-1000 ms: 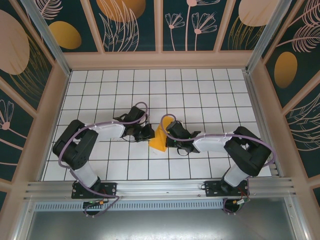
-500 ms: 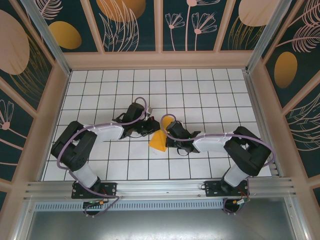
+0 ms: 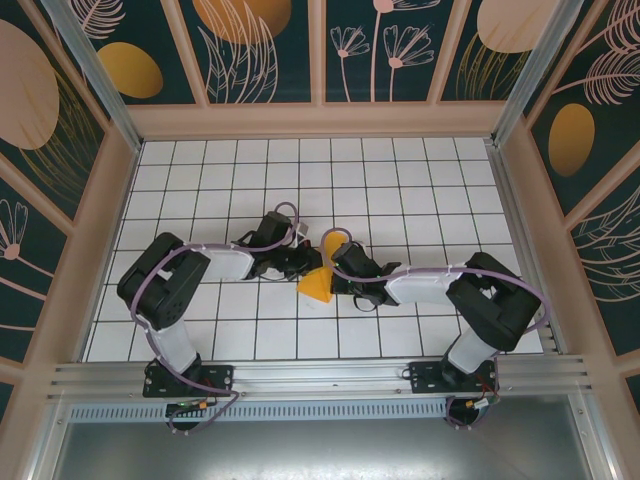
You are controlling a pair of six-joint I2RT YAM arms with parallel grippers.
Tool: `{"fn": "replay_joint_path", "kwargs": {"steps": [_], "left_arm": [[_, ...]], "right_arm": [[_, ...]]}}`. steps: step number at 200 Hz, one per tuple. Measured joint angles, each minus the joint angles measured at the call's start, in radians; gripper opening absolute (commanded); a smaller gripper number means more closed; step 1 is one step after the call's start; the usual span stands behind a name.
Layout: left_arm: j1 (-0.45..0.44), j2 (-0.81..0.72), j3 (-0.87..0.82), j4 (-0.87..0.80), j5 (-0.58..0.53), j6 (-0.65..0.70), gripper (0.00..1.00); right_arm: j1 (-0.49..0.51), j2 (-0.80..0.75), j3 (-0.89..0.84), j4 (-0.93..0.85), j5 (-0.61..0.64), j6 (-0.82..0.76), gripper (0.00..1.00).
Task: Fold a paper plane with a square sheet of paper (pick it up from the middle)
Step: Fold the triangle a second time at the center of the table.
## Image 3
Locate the yellow-orange cloth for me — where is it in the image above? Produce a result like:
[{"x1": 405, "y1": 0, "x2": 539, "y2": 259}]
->
[{"x1": 296, "y1": 230, "x2": 350, "y2": 306}]

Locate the grey metal sheet panel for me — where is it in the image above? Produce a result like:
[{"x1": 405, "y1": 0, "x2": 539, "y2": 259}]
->
[{"x1": 29, "y1": 418, "x2": 612, "y2": 480}]

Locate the small controller board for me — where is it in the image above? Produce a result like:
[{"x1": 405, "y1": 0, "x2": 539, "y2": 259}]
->
[
  {"x1": 462, "y1": 394, "x2": 502, "y2": 416},
  {"x1": 165, "y1": 399, "x2": 211, "y2": 417}
]

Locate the long aluminium mounting rail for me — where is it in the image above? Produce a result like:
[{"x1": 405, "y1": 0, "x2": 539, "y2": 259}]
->
[{"x1": 47, "y1": 354, "x2": 595, "y2": 404}]

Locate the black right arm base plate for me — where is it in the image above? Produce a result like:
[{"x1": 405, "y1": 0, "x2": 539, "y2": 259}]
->
[{"x1": 408, "y1": 360, "x2": 502, "y2": 394}]

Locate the slotted grey cable duct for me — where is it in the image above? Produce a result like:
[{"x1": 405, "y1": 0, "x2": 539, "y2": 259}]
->
[{"x1": 67, "y1": 399, "x2": 451, "y2": 422}]

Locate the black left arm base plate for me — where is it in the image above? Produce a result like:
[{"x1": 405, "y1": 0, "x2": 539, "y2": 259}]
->
[{"x1": 143, "y1": 364, "x2": 235, "y2": 399}]

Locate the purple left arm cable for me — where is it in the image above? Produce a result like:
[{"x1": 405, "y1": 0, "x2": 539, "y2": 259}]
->
[{"x1": 129, "y1": 201, "x2": 303, "y2": 436}]

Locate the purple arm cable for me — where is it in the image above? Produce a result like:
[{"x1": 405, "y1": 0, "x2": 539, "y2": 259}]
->
[
  {"x1": 319, "y1": 229, "x2": 550, "y2": 432},
  {"x1": 129, "y1": 201, "x2": 303, "y2": 436}
]

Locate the aluminium side rail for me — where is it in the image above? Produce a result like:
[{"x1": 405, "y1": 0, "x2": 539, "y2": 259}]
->
[{"x1": 487, "y1": 142, "x2": 570, "y2": 355}]

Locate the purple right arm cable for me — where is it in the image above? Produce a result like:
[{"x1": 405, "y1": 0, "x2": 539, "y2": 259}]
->
[{"x1": 319, "y1": 229, "x2": 550, "y2": 432}]

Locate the aluminium frame post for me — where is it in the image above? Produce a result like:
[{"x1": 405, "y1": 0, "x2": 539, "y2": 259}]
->
[
  {"x1": 40, "y1": 0, "x2": 145, "y2": 152},
  {"x1": 490, "y1": 0, "x2": 599, "y2": 147}
]

